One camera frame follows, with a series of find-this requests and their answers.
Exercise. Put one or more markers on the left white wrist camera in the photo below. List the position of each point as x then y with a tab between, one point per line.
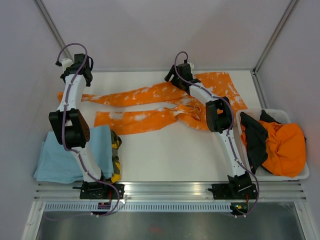
65	63

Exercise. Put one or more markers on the camouflage yellow folded trousers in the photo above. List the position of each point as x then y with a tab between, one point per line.
116	143

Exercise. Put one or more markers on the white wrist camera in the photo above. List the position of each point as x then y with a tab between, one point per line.
192	66
65	63

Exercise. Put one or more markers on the aluminium frame post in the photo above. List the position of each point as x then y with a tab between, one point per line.
49	23
276	33

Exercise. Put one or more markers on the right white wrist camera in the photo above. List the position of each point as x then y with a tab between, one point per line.
192	66

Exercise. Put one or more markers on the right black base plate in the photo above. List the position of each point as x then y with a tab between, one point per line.
222	191

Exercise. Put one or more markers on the orange white tie-dye trousers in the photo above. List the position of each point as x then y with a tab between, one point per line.
140	102

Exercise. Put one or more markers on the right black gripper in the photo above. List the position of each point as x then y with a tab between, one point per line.
173	71

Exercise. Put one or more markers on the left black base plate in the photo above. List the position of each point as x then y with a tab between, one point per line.
96	191

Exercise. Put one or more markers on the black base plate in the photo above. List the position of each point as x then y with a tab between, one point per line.
96	191
222	191

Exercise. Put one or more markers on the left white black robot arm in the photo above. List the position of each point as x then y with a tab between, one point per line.
71	129

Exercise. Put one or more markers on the white slotted cable duct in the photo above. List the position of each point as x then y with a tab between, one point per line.
80	206

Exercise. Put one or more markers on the left aluminium frame post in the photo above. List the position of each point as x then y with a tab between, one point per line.
49	23

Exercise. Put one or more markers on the plain orange garment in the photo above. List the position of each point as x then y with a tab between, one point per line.
287	150

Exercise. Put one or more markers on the aluminium mounting rail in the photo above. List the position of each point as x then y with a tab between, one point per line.
270	191

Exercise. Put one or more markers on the light blue folded trousers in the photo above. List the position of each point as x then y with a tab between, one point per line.
59	166

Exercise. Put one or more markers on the black garment in basket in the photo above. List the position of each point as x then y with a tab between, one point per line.
255	140

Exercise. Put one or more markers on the white plastic laundry basket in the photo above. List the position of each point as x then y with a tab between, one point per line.
283	118

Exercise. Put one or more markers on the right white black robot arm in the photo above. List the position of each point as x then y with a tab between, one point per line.
219	119

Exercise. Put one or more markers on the right aluminium frame post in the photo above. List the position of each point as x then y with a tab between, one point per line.
276	33

